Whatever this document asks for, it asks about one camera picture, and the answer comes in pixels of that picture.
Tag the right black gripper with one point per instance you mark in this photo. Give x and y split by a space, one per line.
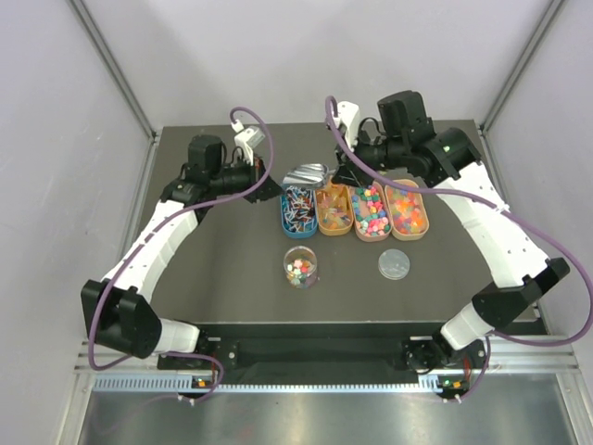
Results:
352 178

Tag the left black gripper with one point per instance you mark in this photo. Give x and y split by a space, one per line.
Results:
258 179

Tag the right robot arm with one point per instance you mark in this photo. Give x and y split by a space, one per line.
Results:
451 168

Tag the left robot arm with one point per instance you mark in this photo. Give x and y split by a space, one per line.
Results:
117 308

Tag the orange tray of candies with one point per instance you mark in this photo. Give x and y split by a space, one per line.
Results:
333 210

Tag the pink tray of star candies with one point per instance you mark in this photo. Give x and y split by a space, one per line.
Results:
372 221

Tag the blue tray of lollipops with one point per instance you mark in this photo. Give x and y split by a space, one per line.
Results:
298 212

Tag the beige tray of gummies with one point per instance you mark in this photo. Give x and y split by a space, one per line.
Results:
408 214

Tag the clear plastic jar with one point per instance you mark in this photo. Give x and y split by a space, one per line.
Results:
301 267

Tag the clear jar lid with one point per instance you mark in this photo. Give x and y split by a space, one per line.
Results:
394 264

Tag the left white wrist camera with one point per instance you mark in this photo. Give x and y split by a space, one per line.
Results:
247 139

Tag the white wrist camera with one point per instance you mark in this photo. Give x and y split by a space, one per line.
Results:
247 139
348 121

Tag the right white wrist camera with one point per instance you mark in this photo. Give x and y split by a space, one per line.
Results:
348 121

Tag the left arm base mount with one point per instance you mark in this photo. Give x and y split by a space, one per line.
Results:
192 361

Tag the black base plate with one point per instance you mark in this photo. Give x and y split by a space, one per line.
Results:
313 361

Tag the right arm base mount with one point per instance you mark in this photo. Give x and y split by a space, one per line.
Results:
424 355

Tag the slotted cable duct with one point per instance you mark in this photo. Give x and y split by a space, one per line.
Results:
199 384

